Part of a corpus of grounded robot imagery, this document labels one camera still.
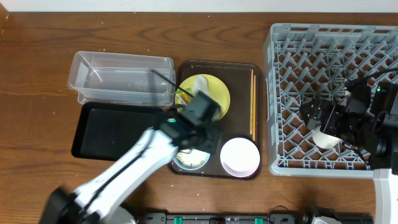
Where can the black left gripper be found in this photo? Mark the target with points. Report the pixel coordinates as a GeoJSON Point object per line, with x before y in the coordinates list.
{"type": "Point", "coordinates": [213, 148]}

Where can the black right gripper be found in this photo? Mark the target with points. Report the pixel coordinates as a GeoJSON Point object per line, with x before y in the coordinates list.
{"type": "Point", "coordinates": [334, 112]}

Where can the leftover rice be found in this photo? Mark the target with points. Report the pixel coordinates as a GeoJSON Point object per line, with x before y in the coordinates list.
{"type": "Point", "coordinates": [192, 158]}

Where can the light blue bowl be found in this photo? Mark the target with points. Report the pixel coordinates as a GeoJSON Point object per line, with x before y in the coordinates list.
{"type": "Point", "coordinates": [187, 168]}

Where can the yellow green snack wrapper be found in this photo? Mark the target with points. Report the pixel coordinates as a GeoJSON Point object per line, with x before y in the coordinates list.
{"type": "Point", "coordinates": [183, 97]}

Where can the white paper cup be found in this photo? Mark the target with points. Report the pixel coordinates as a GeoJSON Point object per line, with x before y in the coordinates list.
{"type": "Point", "coordinates": [324, 141]}

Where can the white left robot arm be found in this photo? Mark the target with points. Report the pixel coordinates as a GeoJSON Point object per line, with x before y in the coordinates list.
{"type": "Point", "coordinates": [97, 200]}

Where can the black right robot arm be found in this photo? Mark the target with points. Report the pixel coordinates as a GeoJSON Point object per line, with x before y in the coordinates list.
{"type": "Point", "coordinates": [367, 121]}

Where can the grey dishwasher rack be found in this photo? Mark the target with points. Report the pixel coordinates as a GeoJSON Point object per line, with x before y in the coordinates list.
{"type": "Point", "coordinates": [306, 60]}

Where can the black waste tray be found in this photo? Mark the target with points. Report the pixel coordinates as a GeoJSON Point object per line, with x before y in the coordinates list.
{"type": "Point", "coordinates": [107, 131]}

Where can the yellow plate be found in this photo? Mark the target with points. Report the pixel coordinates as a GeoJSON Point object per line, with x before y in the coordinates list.
{"type": "Point", "coordinates": [218, 91]}

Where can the crumpled white napkin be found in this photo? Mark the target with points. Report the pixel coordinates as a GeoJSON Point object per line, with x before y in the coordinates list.
{"type": "Point", "coordinates": [200, 84]}

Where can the right wooden chopstick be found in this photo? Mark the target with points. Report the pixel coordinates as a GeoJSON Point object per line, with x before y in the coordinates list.
{"type": "Point", "coordinates": [254, 110]}

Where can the wooden chopstick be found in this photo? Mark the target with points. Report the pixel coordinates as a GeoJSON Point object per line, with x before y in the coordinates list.
{"type": "Point", "coordinates": [254, 110]}
{"type": "Point", "coordinates": [251, 102]}

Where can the left wooden chopstick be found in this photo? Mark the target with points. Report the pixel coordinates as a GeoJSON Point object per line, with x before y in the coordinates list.
{"type": "Point", "coordinates": [251, 102]}

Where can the dark brown serving tray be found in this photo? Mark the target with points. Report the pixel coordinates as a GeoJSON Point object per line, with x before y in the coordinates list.
{"type": "Point", "coordinates": [236, 122]}

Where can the clear plastic bin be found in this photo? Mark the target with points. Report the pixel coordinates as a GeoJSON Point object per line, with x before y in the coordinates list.
{"type": "Point", "coordinates": [122, 78]}

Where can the black rail with green clips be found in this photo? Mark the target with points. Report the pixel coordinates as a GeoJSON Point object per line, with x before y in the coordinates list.
{"type": "Point", "coordinates": [278, 215]}

